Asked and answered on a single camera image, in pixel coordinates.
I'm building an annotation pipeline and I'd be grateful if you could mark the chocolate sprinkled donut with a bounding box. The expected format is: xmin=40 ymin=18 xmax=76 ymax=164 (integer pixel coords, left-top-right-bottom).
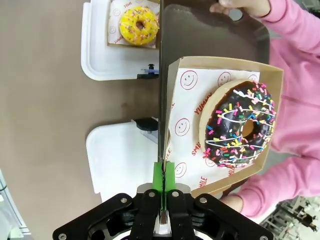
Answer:
xmin=199 ymin=79 xmax=277 ymax=168

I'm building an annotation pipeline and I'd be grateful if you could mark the white display case base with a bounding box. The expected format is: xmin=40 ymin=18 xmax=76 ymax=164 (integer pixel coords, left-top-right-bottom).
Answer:
xmin=85 ymin=121 xmax=161 ymax=203
xmin=80 ymin=1 xmax=161 ymax=81

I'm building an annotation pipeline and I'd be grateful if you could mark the person's left forearm pink sleeve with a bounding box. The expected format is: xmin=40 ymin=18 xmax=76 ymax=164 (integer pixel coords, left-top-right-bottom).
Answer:
xmin=236 ymin=155 xmax=320 ymax=218

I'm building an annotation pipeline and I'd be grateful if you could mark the person's right hand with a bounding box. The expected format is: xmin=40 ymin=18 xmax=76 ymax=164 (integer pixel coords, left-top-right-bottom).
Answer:
xmin=209 ymin=0 xmax=272 ymax=18

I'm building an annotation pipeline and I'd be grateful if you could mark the smiley print paper liner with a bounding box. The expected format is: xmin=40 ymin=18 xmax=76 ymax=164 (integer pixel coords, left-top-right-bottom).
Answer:
xmin=108 ymin=0 xmax=161 ymax=47
xmin=169 ymin=66 xmax=261 ymax=187

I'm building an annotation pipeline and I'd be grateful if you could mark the dark brown serving tray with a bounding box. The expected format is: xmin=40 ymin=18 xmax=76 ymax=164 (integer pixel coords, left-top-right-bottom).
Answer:
xmin=157 ymin=0 xmax=272 ymax=201

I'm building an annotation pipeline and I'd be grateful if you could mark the yellow sprinkled donut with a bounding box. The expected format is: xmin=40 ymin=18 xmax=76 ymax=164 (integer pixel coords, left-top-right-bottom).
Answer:
xmin=119 ymin=6 xmax=160 ymax=47

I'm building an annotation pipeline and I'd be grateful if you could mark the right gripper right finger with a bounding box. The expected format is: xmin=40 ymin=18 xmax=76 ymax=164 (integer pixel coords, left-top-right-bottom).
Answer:
xmin=163 ymin=161 xmax=274 ymax=240

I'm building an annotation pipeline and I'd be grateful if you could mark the person's left hand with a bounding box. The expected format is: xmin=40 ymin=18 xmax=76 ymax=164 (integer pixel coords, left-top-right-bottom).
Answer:
xmin=221 ymin=194 xmax=245 ymax=214

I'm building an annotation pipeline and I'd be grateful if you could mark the pink hoodie torso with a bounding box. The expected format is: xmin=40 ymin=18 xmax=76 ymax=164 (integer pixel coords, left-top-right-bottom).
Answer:
xmin=268 ymin=13 xmax=320 ymax=162

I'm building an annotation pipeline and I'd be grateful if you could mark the brown cardboard donut box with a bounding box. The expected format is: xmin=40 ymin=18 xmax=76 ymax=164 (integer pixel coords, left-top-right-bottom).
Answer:
xmin=106 ymin=0 xmax=161 ymax=50
xmin=163 ymin=56 xmax=285 ymax=198

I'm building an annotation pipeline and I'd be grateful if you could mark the person's right forearm pink sleeve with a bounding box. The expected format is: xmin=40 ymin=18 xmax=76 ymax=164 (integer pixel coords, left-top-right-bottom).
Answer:
xmin=246 ymin=0 xmax=320 ymax=35

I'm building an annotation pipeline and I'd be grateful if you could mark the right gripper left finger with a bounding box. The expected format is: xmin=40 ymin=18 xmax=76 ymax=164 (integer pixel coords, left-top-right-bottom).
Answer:
xmin=52 ymin=161 xmax=165 ymax=240

